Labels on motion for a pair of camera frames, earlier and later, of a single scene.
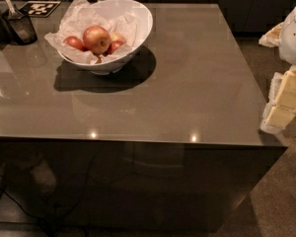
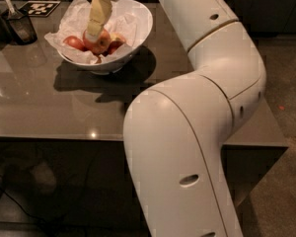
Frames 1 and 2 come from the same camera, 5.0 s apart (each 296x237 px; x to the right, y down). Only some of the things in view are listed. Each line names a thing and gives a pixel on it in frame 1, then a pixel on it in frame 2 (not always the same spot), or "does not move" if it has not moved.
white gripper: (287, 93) → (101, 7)
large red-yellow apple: (96, 39) does not move
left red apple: (75, 41) does not move
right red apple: (113, 45) does not move
